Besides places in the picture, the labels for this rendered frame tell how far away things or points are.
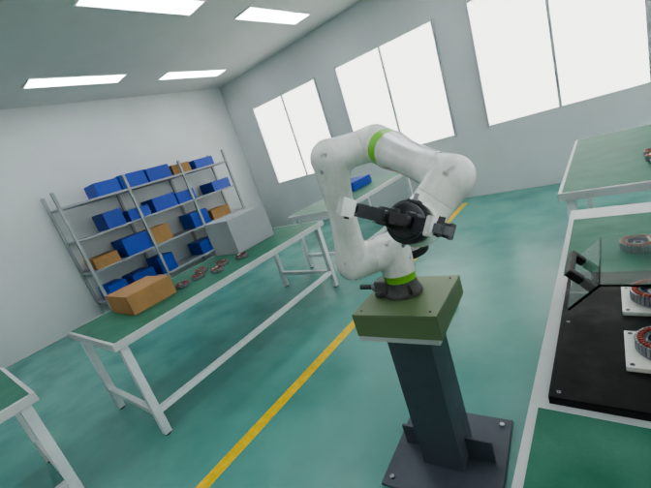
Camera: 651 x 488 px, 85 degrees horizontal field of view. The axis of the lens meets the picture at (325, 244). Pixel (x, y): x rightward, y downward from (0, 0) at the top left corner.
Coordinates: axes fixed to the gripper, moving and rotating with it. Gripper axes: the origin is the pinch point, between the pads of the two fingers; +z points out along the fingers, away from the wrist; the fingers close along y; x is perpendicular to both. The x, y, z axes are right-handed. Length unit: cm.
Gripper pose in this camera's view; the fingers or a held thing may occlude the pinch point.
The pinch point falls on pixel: (383, 215)
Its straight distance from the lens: 54.5
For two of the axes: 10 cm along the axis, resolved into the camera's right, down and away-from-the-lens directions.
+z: -3.9, 0.1, -9.2
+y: 8.9, 2.5, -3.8
